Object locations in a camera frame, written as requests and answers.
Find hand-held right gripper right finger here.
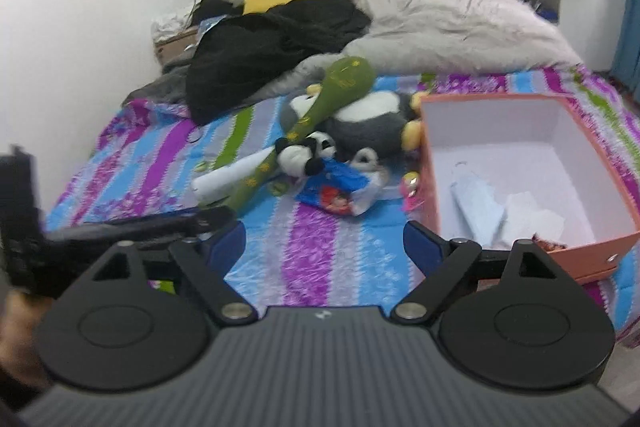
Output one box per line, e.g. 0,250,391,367
390,221,558,323

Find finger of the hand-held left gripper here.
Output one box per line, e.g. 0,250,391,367
45,207,237,253

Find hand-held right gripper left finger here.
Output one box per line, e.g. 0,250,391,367
92,222,258,325

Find pink and yellow toy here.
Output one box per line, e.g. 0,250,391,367
401,171,424,211

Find cream woolly rope keychain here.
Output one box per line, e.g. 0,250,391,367
350,148,389,172

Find white tissue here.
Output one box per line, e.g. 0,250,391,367
500,192,567,249

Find red snack packet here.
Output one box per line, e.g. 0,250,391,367
532,234,568,253

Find orange cardboard box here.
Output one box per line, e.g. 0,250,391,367
417,93,640,280

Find person's left hand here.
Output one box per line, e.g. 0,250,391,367
0,294,53,388

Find white plastic bottle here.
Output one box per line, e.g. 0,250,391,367
192,147,278,208

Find white plastic bag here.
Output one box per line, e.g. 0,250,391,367
350,169,390,214

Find colourful striped bed sheet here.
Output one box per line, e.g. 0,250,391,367
45,64,640,343

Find blue snack packet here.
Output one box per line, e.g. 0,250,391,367
295,159,373,215

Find small panda plush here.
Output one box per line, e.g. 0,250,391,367
276,132,337,178

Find grey plush penguin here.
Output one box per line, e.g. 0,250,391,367
279,89,426,152

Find dark grey blanket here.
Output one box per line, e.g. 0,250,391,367
122,57,201,108

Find wooden nightstand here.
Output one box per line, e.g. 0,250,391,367
152,24,201,68

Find green plush massage stick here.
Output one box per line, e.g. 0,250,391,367
220,57,377,212

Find black clothing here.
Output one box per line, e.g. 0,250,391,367
186,0,373,126

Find white crumpled cloth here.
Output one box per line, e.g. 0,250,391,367
151,4,198,40

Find blue printed bag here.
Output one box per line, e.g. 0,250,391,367
197,18,226,38

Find light grey duvet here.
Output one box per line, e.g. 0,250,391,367
295,0,583,82

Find black cloth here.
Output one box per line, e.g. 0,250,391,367
192,0,241,20

